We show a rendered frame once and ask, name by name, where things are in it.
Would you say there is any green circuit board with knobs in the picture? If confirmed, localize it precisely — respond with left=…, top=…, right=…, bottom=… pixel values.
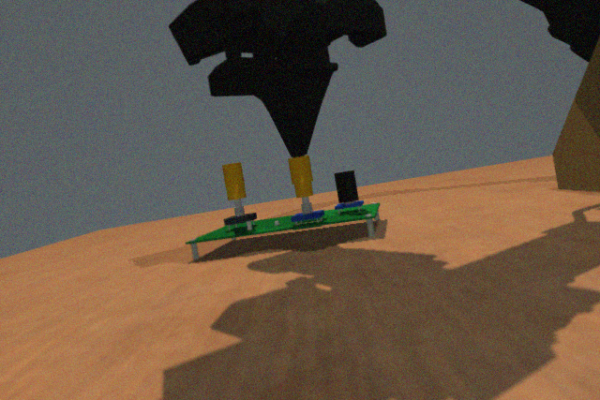
left=185, top=155, right=380, bottom=260

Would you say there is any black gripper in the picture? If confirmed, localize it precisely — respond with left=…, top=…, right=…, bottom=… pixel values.
left=207, top=0, right=387, bottom=157

